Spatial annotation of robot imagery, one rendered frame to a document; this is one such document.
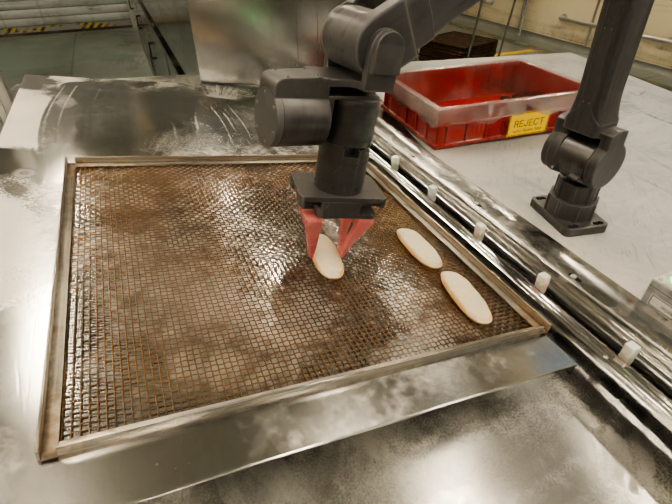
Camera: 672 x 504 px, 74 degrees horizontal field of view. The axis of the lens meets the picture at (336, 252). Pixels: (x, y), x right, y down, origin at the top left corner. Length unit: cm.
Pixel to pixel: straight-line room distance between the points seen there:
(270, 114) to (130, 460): 31
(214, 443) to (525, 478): 32
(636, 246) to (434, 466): 56
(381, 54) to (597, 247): 57
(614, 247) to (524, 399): 39
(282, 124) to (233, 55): 88
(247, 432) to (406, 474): 19
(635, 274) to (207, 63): 106
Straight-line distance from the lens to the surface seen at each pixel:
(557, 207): 89
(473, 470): 53
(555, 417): 59
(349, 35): 45
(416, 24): 48
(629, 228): 97
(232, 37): 129
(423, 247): 62
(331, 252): 56
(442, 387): 45
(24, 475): 40
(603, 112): 81
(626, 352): 64
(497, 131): 121
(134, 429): 38
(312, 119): 44
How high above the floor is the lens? 127
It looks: 37 degrees down
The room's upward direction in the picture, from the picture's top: straight up
